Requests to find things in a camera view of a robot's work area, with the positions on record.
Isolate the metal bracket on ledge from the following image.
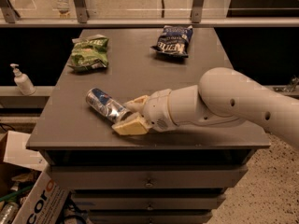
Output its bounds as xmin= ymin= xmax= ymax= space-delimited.
xmin=274 ymin=77 xmax=299 ymax=92

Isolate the drawer knob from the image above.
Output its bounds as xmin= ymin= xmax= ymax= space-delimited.
xmin=145 ymin=178 xmax=154 ymax=188
xmin=146 ymin=204 xmax=154 ymax=211

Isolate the silver blue redbull can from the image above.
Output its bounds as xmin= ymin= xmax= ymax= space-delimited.
xmin=86 ymin=88 xmax=132 ymax=123

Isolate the grey metal railing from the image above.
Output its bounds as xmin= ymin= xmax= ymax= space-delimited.
xmin=0 ymin=0 xmax=299 ymax=28

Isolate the green chip bag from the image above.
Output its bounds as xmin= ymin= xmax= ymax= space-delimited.
xmin=68 ymin=35 xmax=109 ymax=72

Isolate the clear plastic bottle in box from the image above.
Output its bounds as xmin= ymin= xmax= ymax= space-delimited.
xmin=0 ymin=203 xmax=19 ymax=224

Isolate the white pump dispenser bottle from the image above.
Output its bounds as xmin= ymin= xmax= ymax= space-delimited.
xmin=10 ymin=63 xmax=36 ymax=95

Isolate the white cardboard box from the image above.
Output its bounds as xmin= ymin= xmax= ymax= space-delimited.
xmin=2 ymin=131 xmax=68 ymax=224

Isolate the blue chip bag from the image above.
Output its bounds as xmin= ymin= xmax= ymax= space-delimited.
xmin=151 ymin=25 xmax=193 ymax=58

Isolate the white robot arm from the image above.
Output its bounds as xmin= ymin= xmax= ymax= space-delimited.
xmin=112 ymin=67 xmax=299 ymax=147

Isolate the top drawer knob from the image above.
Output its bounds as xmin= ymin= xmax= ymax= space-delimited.
xmin=145 ymin=178 xmax=154 ymax=188

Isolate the grey drawer cabinet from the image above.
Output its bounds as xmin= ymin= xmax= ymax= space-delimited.
xmin=27 ymin=28 xmax=269 ymax=224

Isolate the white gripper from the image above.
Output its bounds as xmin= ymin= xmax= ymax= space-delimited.
xmin=112 ymin=89 xmax=177 ymax=135

